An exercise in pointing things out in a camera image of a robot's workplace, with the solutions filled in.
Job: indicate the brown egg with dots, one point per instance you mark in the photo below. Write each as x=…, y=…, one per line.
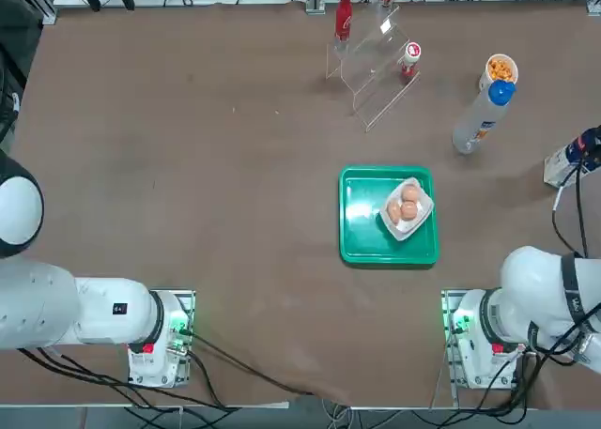
x=394, y=211
x=409, y=209
x=411, y=193

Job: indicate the small red bottle white cap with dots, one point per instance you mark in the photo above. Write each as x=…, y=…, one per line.
x=412, y=51

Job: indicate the blue and white milk carton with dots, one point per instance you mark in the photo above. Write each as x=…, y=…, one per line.
x=561, y=161

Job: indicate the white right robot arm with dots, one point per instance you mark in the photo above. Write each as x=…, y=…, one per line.
x=526, y=283

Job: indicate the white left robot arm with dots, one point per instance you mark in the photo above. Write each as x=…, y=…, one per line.
x=47, y=307

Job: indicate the tall red cola bottle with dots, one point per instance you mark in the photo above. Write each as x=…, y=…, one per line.
x=344, y=20

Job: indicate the white bottle with blue cap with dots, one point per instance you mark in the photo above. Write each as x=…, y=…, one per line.
x=483, y=114

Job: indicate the white egg container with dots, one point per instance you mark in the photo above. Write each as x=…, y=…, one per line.
x=404, y=234

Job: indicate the white cup of orange snacks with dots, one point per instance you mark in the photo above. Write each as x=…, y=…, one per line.
x=501, y=68

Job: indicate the green plastic tray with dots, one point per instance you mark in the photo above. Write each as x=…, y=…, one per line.
x=361, y=222

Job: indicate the clear acrylic display stand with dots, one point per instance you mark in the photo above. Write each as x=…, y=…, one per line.
x=371, y=72

